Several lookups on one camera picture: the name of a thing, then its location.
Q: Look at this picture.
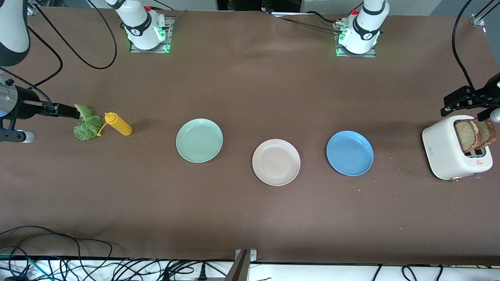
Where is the blue plate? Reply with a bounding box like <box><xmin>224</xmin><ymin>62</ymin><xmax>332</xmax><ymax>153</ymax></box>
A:
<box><xmin>326</xmin><ymin>130</ymin><xmax>374</xmax><ymax>177</ymax></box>

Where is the brown table cover sheet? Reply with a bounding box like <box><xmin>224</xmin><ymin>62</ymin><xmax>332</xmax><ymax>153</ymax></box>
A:
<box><xmin>0</xmin><ymin>6</ymin><xmax>500</xmax><ymax>265</ymax></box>

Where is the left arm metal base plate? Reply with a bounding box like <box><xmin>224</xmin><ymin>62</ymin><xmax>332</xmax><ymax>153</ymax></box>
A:
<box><xmin>335</xmin><ymin>21</ymin><xmax>377</xmax><ymax>58</ymax></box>

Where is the yellow squeeze bottle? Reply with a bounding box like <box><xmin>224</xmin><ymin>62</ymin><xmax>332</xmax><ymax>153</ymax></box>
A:
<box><xmin>96</xmin><ymin>112</ymin><xmax>133</xmax><ymax>137</ymax></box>

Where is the green lettuce leaf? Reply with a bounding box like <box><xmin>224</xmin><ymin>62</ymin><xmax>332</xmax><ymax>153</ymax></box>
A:
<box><xmin>73</xmin><ymin>104</ymin><xmax>103</xmax><ymax>141</ymax></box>

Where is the black base cable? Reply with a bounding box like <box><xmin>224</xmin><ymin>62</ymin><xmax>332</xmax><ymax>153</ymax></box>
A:
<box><xmin>271</xmin><ymin>11</ymin><xmax>344</xmax><ymax>34</ymax></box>

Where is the brown bread slice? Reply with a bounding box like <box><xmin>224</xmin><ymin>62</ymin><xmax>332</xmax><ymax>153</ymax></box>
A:
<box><xmin>473</xmin><ymin>118</ymin><xmax>497</xmax><ymax>152</ymax></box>
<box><xmin>454</xmin><ymin>119</ymin><xmax>480</xmax><ymax>153</ymax></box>

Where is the beige plate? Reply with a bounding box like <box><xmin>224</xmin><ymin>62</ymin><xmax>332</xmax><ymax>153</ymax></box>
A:
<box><xmin>252</xmin><ymin>139</ymin><xmax>301</xmax><ymax>187</ymax></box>

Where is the aluminium corner bracket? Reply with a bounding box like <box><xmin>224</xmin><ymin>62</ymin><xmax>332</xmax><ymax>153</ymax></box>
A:
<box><xmin>234</xmin><ymin>249</ymin><xmax>257</xmax><ymax>263</ymax></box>

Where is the teal cable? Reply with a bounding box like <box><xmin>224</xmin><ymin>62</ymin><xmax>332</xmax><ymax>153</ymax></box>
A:
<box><xmin>0</xmin><ymin>254</ymin><xmax>43</xmax><ymax>281</ymax></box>

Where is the green plate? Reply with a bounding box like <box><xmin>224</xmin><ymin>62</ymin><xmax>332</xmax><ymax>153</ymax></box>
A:
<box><xmin>176</xmin><ymin>118</ymin><xmax>223</xmax><ymax>163</ymax></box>

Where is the white toaster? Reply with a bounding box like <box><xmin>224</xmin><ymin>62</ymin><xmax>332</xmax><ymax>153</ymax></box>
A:
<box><xmin>422</xmin><ymin>114</ymin><xmax>493</xmax><ymax>181</ymax></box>

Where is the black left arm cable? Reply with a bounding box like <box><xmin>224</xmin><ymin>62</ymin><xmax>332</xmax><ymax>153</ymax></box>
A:
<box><xmin>452</xmin><ymin>0</ymin><xmax>485</xmax><ymax>94</ymax></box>

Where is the grey metal post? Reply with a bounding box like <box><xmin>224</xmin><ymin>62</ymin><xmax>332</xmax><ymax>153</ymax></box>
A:
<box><xmin>224</xmin><ymin>250</ymin><xmax>249</xmax><ymax>281</ymax></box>

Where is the black looping cable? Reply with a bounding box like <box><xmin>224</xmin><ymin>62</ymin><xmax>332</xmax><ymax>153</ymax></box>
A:
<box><xmin>0</xmin><ymin>226</ymin><xmax>114</xmax><ymax>281</ymax></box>

